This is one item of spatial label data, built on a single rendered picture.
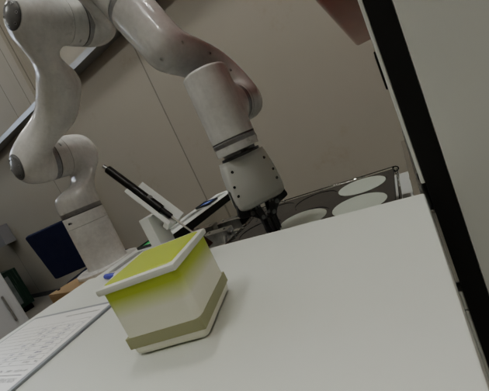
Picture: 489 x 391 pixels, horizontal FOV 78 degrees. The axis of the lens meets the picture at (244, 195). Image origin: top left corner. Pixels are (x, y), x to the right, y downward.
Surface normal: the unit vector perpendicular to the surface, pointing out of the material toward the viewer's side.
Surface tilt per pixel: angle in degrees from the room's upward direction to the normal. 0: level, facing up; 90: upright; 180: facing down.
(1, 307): 90
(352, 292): 0
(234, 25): 90
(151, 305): 90
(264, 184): 94
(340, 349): 0
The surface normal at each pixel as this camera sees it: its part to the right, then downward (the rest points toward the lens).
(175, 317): -0.18, 0.25
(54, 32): 0.77, 0.58
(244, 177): 0.20, 0.09
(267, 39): -0.44, 0.35
